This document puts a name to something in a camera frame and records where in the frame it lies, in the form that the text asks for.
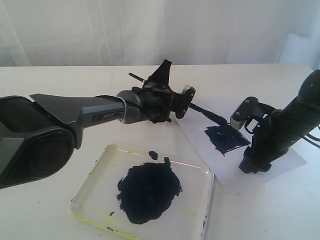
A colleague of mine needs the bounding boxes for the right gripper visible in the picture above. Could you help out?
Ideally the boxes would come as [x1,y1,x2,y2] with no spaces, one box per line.
[239,112,299,174]

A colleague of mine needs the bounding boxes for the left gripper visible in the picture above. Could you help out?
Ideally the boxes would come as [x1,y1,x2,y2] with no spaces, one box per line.
[141,60,182,123]

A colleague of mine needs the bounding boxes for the black paintbrush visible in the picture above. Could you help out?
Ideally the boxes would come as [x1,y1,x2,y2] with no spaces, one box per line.
[129,72,228,126]

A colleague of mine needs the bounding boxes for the white paper sheet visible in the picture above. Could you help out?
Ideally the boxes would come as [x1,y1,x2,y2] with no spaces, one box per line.
[177,94,307,194]

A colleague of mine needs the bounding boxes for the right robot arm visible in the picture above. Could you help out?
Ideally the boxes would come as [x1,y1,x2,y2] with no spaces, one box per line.
[230,69,320,174]

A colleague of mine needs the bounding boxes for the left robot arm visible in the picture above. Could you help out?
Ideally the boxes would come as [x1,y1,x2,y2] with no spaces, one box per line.
[0,60,187,189]

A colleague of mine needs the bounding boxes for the dark blue paint blob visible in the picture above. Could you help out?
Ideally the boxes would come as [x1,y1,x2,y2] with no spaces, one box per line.
[116,157,183,225]

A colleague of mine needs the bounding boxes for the clear plastic paint tray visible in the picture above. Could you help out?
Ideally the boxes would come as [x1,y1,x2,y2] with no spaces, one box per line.
[69,144,214,240]

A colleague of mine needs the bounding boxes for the white backdrop curtain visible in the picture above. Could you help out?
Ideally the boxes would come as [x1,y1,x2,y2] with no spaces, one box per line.
[0,0,320,69]

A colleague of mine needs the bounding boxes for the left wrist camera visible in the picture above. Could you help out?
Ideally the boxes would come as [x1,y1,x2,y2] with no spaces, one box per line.
[175,85,196,119]

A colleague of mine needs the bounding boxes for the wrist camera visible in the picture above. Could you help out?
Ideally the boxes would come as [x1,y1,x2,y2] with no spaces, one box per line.
[230,96,276,130]
[175,85,196,119]

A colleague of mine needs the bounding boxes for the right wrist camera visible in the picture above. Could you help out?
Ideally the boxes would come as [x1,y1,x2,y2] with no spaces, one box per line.
[230,96,276,130]

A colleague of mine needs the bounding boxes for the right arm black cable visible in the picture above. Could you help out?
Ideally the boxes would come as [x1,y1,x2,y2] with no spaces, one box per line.
[244,113,320,148]

